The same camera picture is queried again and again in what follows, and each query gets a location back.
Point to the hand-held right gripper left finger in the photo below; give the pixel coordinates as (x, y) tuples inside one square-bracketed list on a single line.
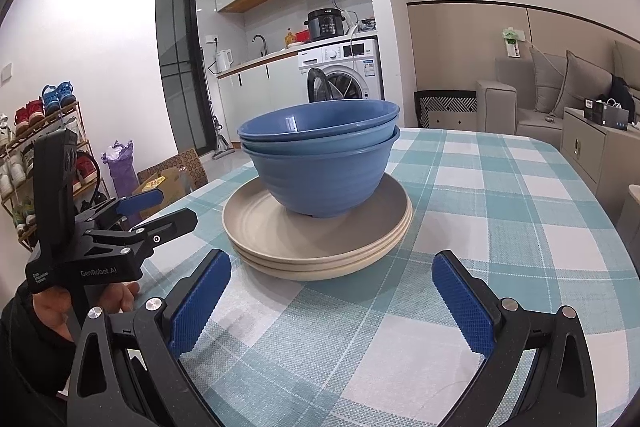
[(200, 302)]

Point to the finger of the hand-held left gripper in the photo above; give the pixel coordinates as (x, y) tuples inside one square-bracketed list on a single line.
[(145, 202), (170, 227)]

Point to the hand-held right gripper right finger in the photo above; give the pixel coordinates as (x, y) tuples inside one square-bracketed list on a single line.
[(457, 302)]

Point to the beige plate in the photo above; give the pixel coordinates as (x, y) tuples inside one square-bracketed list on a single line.
[(310, 273), (250, 217), (310, 261)]

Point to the dark blue bowl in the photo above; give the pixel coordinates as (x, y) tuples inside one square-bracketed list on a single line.
[(320, 177), (350, 119)]

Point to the person's left forearm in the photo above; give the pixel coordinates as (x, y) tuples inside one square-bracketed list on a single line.
[(30, 357)]

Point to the person's left hand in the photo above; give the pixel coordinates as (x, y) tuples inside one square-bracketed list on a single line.
[(50, 307)]

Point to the open brown cardboard box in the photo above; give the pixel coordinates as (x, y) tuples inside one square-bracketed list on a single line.
[(167, 189)]

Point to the purple bag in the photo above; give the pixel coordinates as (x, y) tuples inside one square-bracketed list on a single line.
[(122, 177)]

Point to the patterned brown cardboard box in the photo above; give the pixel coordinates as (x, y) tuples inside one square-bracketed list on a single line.
[(192, 162)]

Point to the wooden shoe rack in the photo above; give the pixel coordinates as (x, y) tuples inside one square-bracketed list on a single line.
[(47, 117)]

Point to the floor mop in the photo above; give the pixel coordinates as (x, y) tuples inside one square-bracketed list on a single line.
[(226, 152)]

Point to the teal checked tablecloth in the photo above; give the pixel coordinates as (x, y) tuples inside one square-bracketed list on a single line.
[(500, 207)]

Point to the shoe rack with shoes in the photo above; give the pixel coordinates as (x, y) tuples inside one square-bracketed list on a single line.
[(57, 97)]

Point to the black framed glass door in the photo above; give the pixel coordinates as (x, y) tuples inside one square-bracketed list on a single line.
[(175, 67)]

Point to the white base kitchen cabinets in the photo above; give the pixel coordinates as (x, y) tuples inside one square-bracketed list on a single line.
[(260, 97)]

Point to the white electric kettle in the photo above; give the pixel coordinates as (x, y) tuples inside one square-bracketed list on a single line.
[(224, 62)]

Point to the black white patterned rug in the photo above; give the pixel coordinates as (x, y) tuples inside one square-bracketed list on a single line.
[(445, 112)]

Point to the kitchen faucet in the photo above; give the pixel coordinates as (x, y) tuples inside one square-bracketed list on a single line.
[(264, 42)]

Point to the grey sofa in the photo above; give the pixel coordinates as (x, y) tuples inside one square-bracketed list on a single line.
[(500, 107)]

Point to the grey side cabinet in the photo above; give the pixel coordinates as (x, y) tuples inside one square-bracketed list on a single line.
[(600, 147)]

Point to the yellow bottle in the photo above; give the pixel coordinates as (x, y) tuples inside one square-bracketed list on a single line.
[(290, 39)]

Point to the small red box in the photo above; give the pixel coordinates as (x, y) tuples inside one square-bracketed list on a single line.
[(302, 36)]

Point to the black box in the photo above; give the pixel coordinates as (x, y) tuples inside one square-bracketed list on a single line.
[(607, 114)]

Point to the grey cushion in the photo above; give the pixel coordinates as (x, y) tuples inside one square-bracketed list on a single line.
[(547, 77), (585, 82)]

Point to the white washing machine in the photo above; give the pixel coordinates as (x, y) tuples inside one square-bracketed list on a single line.
[(350, 62)]

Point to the black pressure cooker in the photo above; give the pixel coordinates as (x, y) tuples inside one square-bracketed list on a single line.
[(325, 27)]

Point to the black clothing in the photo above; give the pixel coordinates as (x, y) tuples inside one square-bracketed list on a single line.
[(622, 94)]

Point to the white wall switch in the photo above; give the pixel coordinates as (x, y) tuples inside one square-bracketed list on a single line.
[(5, 74)]

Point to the wall control panel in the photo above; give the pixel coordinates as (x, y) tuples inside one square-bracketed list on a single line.
[(512, 47)]

